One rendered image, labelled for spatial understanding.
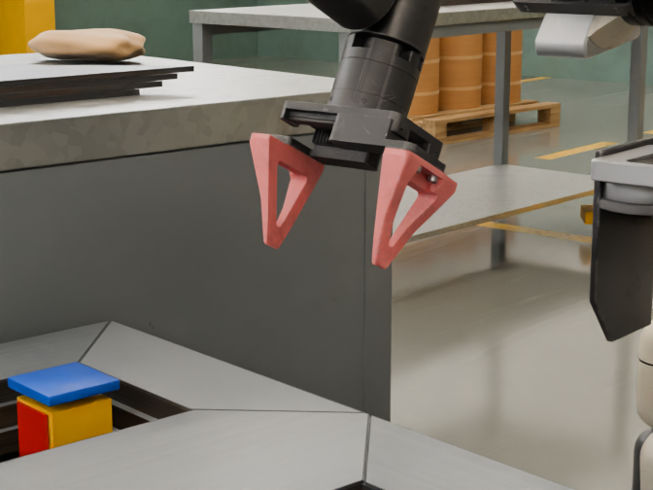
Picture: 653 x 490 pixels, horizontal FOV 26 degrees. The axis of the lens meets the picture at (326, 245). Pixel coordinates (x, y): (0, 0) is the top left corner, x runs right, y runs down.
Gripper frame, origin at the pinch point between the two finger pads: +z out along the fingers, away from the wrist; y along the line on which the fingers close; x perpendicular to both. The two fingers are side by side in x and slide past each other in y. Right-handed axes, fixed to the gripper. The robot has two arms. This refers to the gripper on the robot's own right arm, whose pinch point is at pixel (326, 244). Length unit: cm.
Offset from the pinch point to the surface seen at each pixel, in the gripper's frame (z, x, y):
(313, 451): 13.9, 0.7, 3.5
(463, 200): -93, 352, -226
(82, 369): 13.0, -1.6, -17.7
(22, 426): 18.2, -4.4, -18.9
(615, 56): -364, 891, -485
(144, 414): 14.8, 3.0, -14.6
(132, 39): -28, 37, -68
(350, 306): -2, 44, -29
